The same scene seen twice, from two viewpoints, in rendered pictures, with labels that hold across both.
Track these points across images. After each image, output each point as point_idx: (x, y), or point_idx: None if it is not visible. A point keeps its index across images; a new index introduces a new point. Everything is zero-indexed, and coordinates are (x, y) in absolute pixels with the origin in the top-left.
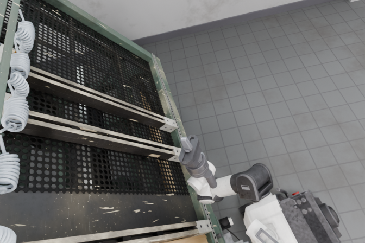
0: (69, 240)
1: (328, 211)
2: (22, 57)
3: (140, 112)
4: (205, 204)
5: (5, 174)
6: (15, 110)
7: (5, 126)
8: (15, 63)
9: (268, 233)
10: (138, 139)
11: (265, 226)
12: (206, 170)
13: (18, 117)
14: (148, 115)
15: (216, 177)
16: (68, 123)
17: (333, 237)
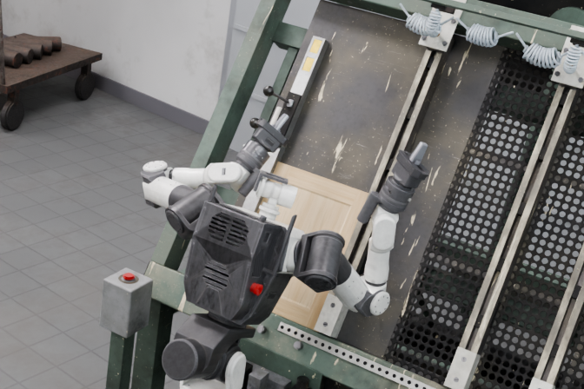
0: (420, 102)
1: (191, 343)
2: None
3: (566, 306)
4: (350, 365)
5: (474, 28)
6: (539, 49)
7: (528, 47)
8: None
9: (276, 187)
10: (507, 261)
11: (282, 194)
12: (380, 194)
13: (529, 48)
14: (558, 326)
15: (367, 297)
16: (549, 143)
17: (215, 204)
